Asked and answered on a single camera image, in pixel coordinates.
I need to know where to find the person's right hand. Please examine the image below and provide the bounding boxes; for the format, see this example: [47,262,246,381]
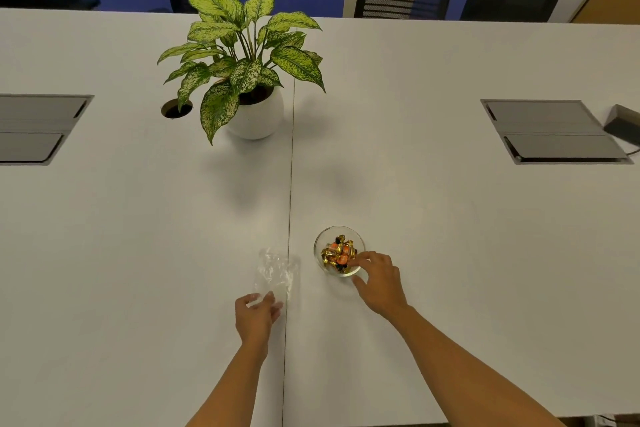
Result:
[348,251,412,323]

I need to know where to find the person's left hand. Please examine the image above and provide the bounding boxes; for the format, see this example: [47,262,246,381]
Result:
[235,291,284,348]

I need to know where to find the clear plastic bag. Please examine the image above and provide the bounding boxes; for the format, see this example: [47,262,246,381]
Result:
[253,247,301,308]

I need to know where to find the person's right forearm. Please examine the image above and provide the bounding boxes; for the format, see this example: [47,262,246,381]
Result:
[389,306,567,427]

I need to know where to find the person's left forearm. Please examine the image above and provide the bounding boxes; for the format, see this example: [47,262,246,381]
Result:
[185,340,269,427]

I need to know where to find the pile of wrapped candies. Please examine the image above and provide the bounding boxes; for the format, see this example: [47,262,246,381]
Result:
[321,235,358,275]

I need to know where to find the small glass bowl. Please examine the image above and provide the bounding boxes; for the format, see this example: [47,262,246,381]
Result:
[313,226,367,278]

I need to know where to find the round white plant pot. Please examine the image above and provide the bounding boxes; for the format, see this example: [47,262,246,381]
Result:
[225,85,285,141]

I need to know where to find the green leafy plant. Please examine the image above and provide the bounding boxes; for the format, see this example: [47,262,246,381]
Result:
[156,0,327,146]

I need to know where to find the black power adapter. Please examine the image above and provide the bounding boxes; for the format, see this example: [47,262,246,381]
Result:
[603,104,640,147]

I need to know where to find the round cable hole grommet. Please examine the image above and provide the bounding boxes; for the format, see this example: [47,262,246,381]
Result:
[160,98,194,120]

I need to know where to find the grey table cable flap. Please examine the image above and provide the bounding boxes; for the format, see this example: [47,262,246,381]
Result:
[0,94,95,166]
[480,99,635,165]

